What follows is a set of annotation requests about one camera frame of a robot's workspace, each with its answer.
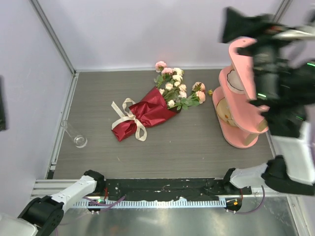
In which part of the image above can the red wrapping paper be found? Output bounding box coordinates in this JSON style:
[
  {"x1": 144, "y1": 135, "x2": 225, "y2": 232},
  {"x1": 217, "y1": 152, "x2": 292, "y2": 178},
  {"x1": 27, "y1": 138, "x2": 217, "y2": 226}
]
[{"x1": 112, "y1": 88, "x2": 181, "y2": 142}]

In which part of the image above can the cream printed ribbon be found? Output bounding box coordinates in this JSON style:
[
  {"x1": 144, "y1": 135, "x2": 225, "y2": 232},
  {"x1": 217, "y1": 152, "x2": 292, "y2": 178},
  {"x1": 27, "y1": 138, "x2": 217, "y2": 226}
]
[{"x1": 111, "y1": 98, "x2": 147, "y2": 142}]

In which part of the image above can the pink rose flower bunch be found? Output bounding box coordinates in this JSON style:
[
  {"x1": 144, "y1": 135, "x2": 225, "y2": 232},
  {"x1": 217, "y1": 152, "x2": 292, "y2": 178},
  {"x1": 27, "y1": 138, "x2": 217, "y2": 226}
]
[{"x1": 154, "y1": 61, "x2": 206, "y2": 111}]

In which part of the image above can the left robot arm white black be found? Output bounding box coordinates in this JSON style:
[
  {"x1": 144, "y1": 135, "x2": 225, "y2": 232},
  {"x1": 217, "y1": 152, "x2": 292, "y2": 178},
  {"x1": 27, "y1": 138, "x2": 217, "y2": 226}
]
[{"x1": 0, "y1": 170, "x2": 105, "y2": 236}]

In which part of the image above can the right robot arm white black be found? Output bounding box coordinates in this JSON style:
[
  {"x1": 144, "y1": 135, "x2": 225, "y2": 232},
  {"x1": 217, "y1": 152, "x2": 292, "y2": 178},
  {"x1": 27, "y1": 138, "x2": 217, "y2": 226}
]
[{"x1": 221, "y1": 6, "x2": 315, "y2": 196}]

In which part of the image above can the clear glass vase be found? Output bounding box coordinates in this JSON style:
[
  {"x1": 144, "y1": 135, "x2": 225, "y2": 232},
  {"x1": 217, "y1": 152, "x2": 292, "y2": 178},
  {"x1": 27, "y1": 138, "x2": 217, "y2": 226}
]
[{"x1": 61, "y1": 120, "x2": 88, "y2": 148}]

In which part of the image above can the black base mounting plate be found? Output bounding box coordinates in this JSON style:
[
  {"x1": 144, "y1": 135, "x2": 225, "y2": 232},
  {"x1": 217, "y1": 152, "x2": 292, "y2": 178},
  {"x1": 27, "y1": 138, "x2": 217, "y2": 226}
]
[{"x1": 93, "y1": 178, "x2": 252, "y2": 202}]

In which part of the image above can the pink three-tier wooden shelf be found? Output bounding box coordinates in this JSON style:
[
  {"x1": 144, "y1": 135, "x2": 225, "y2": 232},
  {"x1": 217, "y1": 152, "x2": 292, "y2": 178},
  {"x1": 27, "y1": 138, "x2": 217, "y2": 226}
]
[{"x1": 212, "y1": 38, "x2": 268, "y2": 148}]

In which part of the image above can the white bowl on shelf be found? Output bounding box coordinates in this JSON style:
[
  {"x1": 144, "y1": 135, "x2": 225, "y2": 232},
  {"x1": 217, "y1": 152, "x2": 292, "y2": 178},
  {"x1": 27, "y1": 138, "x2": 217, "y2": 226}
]
[{"x1": 226, "y1": 70, "x2": 245, "y2": 94}]

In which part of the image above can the white slotted cable duct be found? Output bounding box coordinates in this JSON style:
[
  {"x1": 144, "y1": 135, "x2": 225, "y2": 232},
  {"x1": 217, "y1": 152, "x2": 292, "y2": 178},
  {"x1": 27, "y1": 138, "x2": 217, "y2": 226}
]
[{"x1": 73, "y1": 198, "x2": 226, "y2": 209}]

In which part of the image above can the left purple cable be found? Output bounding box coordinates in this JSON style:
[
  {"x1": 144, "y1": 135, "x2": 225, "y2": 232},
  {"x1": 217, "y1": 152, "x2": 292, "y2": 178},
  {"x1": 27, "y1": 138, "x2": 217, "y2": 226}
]
[{"x1": 55, "y1": 194, "x2": 126, "y2": 234}]

